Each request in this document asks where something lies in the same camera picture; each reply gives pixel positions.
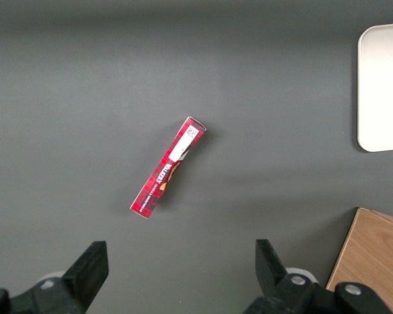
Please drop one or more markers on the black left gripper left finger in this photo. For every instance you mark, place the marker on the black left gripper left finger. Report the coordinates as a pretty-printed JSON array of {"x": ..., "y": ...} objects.
[{"x": 82, "y": 281}]

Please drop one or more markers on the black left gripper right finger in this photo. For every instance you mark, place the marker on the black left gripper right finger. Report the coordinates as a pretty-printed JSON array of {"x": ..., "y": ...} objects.
[{"x": 275, "y": 288}]

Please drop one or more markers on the beige plastic tray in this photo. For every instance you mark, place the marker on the beige plastic tray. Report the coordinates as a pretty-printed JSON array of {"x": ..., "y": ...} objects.
[{"x": 384, "y": 88}]

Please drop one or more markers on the oak wooden drawer cabinet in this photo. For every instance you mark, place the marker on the oak wooden drawer cabinet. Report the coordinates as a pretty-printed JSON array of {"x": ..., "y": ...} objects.
[{"x": 376, "y": 261}]

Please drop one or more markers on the red tartan cookie box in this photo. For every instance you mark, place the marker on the red tartan cookie box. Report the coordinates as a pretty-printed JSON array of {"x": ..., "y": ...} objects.
[{"x": 170, "y": 167}]

